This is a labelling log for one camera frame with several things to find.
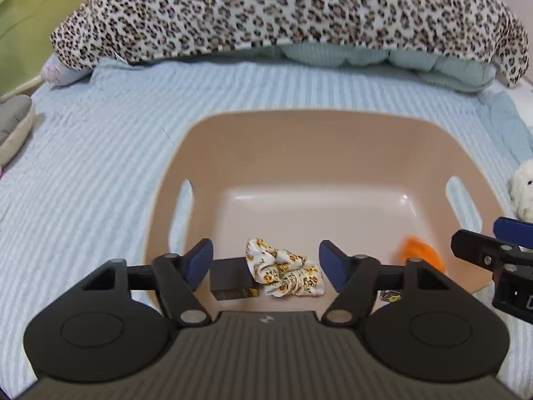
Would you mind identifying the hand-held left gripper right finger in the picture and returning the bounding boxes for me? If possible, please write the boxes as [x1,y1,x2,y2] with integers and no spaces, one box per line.
[318,239,453,327]

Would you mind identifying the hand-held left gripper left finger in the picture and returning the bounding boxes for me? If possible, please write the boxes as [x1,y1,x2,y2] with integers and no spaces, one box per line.
[80,238,214,327]

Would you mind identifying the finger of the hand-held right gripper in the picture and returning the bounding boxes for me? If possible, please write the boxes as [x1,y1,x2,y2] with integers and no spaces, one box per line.
[493,217,533,251]
[451,229,533,268]

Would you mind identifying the floral fabric scrunchie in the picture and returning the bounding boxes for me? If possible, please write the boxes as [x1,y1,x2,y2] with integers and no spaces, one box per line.
[244,237,325,298]

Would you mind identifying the beige plastic basin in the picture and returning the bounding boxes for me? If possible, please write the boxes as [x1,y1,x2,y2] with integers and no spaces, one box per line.
[144,110,502,310]

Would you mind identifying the small black box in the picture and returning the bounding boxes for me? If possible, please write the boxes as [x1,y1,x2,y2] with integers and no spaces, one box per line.
[209,257,259,302]

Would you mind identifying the white plush toy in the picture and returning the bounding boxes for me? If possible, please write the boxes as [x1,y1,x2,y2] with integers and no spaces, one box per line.
[509,160,533,220]

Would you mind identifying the orange plastic object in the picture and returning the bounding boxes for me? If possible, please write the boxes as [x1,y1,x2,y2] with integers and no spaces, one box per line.
[395,236,446,275]

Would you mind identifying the blue striped bed sheet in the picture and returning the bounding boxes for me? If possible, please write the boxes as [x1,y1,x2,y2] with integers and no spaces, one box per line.
[0,56,533,398]

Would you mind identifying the pale green quilted comforter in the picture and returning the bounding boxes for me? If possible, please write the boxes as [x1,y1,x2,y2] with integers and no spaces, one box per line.
[250,42,498,93]

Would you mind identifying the grey beige cushion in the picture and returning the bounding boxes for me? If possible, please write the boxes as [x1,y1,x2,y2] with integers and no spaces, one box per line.
[0,94,36,167]

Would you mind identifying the pale pink cloth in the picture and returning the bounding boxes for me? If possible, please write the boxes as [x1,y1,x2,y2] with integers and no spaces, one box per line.
[40,55,93,87]

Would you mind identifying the leopard print blanket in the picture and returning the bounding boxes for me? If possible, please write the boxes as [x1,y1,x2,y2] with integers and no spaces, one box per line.
[50,0,529,88]

